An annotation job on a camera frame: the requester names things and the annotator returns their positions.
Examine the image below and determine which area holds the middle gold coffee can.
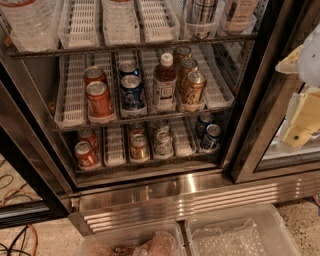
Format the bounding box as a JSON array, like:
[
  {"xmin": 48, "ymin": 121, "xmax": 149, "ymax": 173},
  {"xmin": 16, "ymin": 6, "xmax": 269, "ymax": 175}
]
[{"xmin": 177, "ymin": 58, "xmax": 198, "ymax": 93}]

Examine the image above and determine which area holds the bottom rear gold can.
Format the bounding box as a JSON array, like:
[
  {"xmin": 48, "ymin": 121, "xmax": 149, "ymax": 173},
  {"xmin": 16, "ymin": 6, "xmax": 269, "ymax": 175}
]
[{"xmin": 128, "ymin": 122, "xmax": 145, "ymax": 136}]

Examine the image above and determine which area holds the bottom front green can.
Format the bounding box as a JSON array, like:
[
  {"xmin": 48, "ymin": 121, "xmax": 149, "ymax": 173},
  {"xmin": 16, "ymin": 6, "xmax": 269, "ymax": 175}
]
[{"xmin": 154, "ymin": 131, "xmax": 173, "ymax": 159}]

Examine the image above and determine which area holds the front orange soda can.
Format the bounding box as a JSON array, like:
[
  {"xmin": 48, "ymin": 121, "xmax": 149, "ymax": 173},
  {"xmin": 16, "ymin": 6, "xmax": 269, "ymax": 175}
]
[{"xmin": 86, "ymin": 81, "xmax": 114, "ymax": 117}]

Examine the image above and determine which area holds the orange soda can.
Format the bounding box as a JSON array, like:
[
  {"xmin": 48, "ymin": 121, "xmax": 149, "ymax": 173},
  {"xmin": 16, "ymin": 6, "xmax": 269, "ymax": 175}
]
[
  {"xmin": 86, "ymin": 81, "xmax": 114, "ymax": 117},
  {"xmin": 84, "ymin": 66, "xmax": 107, "ymax": 85}
]

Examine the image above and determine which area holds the rear blue soda can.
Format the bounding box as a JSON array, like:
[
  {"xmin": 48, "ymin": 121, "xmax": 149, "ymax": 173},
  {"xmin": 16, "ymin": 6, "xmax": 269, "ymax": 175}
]
[{"xmin": 119, "ymin": 61, "xmax": 139, "ymax": 78}]

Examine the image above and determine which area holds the orange floor cable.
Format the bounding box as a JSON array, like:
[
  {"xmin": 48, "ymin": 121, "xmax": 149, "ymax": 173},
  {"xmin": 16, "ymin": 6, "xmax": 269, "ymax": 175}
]
[{"xmin": 27, "ymin": 224, "xmax": 39, "ymax": 256}]

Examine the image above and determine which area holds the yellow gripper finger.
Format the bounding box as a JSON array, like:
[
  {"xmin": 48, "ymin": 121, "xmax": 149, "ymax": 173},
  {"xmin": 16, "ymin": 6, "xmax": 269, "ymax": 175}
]
[
  {"xmin": 275, "ymin": 46, "xmax": 302, "ymax": 74},
  {"xmin": 279, "ymin": 87, "xmax": 320, "ymax": 149}
]

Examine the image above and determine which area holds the clear plastic bin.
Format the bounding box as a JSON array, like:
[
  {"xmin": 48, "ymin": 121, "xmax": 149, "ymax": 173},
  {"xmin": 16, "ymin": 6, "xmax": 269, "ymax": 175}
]
[
  {"xmin": 185, "ymin": 204, "xmax": 302, "ymax": 256},
  {"xmin": 74, "ymin": 221, "xmax": 186, "ymax": 256}
]

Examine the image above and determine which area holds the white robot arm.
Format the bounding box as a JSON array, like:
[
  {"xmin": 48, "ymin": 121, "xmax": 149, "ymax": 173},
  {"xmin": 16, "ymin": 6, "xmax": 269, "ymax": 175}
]
[{"xmin": 275, "ymin": 24, "xmax": 320, "ymax": 152}]

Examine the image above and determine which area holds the black floor cable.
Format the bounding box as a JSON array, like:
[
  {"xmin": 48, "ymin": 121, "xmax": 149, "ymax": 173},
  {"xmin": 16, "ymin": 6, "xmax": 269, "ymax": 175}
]
[{"xmin": 0, "ymin": 225, "xmax": 33, "ymax": 256}]

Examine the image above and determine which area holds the left clear plastic bin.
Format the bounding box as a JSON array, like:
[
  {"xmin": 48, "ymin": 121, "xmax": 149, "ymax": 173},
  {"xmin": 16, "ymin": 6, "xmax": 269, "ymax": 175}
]
[{"xmin": 74, "ymin": 221, "xmax": 186, "ymax": 256}]

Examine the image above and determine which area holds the bottom front orange can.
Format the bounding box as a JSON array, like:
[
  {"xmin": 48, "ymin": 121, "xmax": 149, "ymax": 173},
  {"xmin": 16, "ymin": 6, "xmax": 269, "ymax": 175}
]
[{"xmin": 74, "ymin": 141, "xmax": 99, "ymax": 168}]

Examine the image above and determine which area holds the blue soda can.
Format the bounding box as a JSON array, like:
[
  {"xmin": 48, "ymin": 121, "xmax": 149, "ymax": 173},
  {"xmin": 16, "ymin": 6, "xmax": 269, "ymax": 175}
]
[
  {"xmin": 119, "ymin": 61, "xmax": 139, "ymax": 78},
  {"xmin": 120, "ymin": 75, "xmax": 145, "ymax": 110}
]

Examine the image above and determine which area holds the plaid label bottle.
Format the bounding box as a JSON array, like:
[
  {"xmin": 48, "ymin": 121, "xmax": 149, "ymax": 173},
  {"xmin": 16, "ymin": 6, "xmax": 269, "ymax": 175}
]
[{"xmin": 183, "ymin": 0, "xmax": 218, "ymax": 39}]

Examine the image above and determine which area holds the bottom rear green can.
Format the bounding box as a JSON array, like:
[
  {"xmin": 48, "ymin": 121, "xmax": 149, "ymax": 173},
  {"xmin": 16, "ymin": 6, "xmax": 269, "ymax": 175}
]
[{"xmin": 152, "ymin": 119, "xmax": 170, "ymax": 134}]

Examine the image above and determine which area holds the brown tea bottle white cap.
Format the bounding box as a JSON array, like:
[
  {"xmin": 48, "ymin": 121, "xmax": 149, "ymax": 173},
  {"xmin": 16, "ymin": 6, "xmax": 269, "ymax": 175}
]
[{"xmin": 153, "ymin": 53, "xmax": 177, "ymax": 109}]

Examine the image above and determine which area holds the glass fridge door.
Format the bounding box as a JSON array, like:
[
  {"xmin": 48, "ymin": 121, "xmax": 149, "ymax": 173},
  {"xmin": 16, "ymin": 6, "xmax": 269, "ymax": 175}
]
[
  {"xmin": 231, "ymin": 0, "xmax": 320, "ymax": 183},
  {"xmin": 0, "ymin": 63, "xmax": 70, "ymax": 229}
]

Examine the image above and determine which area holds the right glass fridge door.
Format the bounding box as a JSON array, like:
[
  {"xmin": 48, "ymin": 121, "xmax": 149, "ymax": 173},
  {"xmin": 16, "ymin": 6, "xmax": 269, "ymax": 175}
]
[{"xmin": 231, "ymin": 0, "xmax": 320, "ymax": 183}]

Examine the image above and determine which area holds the clear water bottle red cap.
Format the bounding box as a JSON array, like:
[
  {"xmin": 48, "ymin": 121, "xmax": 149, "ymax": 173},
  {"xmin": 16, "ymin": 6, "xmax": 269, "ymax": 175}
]
[{"xmin": 0, "ymin": 0, "xmax": 62, "ymax": 52}]

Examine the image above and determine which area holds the rear gold coffee can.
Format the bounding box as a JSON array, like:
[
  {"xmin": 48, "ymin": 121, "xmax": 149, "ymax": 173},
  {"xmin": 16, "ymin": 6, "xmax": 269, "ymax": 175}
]
[{"xmin": 173, "ymin": 46, "xmax": 192, "ymax": 68}]

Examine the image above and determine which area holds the bottom rear blue can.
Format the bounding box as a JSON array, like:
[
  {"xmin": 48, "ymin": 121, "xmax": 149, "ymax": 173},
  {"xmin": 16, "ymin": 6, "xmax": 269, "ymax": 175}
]
[{"xmin": 195, "ymin": 113, "xmax": 213, "ymax": 138}]

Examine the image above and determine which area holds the left glass fridge door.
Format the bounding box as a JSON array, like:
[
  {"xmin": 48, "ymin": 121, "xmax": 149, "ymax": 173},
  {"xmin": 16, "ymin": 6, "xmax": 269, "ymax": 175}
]
[{"xmin": 0, "ymin": 63, "xmax": 70, "ymax": 229}]

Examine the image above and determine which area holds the cream label bottle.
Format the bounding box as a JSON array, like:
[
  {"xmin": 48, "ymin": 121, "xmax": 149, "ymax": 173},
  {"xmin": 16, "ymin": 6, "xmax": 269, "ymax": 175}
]
[{"xmin": 220, "ymin": 0, "xmax": 259, "ymax": 35}]

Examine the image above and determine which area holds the steel fridge bottom grille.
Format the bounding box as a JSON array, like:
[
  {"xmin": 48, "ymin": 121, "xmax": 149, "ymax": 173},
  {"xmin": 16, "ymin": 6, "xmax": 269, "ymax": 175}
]
[{"xmin": 68, "ymin": 170, "xmax": 320, "ymax": 236}]

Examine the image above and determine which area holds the bottom rear orange can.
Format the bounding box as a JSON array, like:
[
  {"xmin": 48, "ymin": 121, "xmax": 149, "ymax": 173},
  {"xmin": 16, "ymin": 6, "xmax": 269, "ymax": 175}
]
[{"xmin": 77, "ymin": 129, "xmax": 99, "ymax": 151}]

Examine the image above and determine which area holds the front blue soda can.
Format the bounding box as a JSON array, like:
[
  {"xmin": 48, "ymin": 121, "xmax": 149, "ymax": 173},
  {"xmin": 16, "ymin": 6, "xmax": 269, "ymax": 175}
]
[{"xmin": 120, "ymin": 75, "xmax": 145, "ymax": 110}]

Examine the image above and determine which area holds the gold coffee can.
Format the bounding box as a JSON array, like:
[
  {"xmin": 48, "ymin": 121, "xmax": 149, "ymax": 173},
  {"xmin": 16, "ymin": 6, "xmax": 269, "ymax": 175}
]
[
  {"xmin": 182, "ymin": 71, "xmax": 206, "ymax": 105},
  {"xmin": 173, "ymin": 46, "xmax": 192, "ymax": 68},
  {"xmin": 177, "ymin": 58, "xmax": 198, "ymax": 93}
]

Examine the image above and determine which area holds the right clear plastic bin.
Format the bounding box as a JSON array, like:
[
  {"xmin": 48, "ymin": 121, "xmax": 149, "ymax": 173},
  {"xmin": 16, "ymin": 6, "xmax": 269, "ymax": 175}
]
[{"xmin": 185, "ymin": 204, "xmax": 302, "ymax": 256}]

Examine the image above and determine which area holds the bottom front gold can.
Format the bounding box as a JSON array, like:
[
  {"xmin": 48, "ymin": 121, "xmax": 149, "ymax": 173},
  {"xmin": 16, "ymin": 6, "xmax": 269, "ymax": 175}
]
[{"xmin": 130, "ymin": 134, "xmax": 149, "ymax": 160}]

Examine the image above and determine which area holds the front gold coffee can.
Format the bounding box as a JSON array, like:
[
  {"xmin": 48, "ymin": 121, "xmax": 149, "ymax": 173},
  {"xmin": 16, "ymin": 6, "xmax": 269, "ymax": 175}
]
[{"xmin": 182, "ymin": 71, "xmax": 206, "ymax": 105}]

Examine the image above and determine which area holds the green can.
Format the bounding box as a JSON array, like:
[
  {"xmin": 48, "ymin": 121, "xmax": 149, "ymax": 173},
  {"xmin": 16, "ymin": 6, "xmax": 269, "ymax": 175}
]
[
  {"xmin": 152, "ymin": 119, "xmax": 170, "ymax": 134},
  {"xmin": 154, "ymin": 131, "xmax": 173, "ymax": 159}
]

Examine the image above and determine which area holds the rear orange soda can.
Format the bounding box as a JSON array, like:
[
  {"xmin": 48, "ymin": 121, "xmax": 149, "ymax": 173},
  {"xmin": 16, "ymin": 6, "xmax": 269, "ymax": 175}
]
[{"xmin": 84, "ymin": 66, "xmax": 107, "ymax": 85}]

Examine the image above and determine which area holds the bottom front blue can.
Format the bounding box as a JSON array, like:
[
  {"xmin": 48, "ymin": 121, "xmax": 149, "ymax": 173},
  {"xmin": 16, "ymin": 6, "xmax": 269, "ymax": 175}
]
[{"xmin": 200, "ymin": 124, "xmax": 221, "ymax": 150}]

